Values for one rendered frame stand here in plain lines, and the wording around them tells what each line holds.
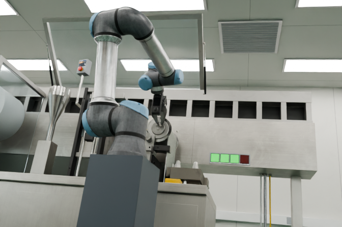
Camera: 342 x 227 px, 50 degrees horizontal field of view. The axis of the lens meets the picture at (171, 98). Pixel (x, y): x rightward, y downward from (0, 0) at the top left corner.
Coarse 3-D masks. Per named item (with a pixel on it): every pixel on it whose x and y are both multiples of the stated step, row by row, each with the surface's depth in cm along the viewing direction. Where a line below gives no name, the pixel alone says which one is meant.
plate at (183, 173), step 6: (174, 168) 194; (180, 168) 193; (186, 168) 193; (192, 168) 192; (198, 168) 191; (174, 174) 193; (180, 174) 192; (186, 174) 191; (192, 174) 191; (198, 174) 190; (192, 180) 191; (198, 180) 190
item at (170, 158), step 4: (168, 140) 206; (168, 144) 206; (172, 144) 216; (172, 148) 216; (172, 152) 217; (168, 156) 207; (172, 156) 217; (168, 160) 207; (172, 160) 217; (168, 164) 207
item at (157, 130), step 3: (156, 123) 208; (153, 126) 208; (156, 126) 208; (159, 126) 208; (162, 126) 207; (153, 129) 207; (156, 129) 207; (159, 129) 207; (162, 129) 206; (153, 132) 206; (156, 132) 206; (159, 132) 206; (162, 132) 206
